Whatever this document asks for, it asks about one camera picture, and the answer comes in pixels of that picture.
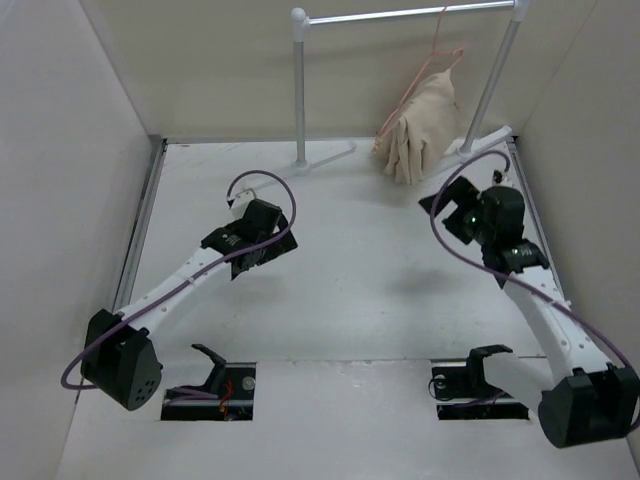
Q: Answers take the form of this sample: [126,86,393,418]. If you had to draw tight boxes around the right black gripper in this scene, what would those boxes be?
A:
[419,175,495,246]

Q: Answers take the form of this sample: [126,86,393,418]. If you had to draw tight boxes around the beige trousers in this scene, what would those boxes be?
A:
[373,69,459,185]

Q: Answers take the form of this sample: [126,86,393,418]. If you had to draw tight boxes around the pink wire hanger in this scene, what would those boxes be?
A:
[376,4,465,138]

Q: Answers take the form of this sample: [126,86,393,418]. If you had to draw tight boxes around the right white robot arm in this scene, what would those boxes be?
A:
[419,177,639,448]

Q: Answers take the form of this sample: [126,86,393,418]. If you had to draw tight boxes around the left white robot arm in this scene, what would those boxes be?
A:
[80,199,298,411]

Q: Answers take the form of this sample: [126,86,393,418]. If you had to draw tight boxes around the white clothes rack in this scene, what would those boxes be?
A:
[276,1,530,180]

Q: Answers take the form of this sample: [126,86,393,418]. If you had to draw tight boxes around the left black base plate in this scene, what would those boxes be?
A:
[160,363,257,422]

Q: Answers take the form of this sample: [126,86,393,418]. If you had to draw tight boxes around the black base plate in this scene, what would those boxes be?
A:
[427,361,530,421]
[160,363,257,422]

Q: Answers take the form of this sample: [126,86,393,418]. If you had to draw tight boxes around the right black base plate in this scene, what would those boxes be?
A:
[427,361,530,421]

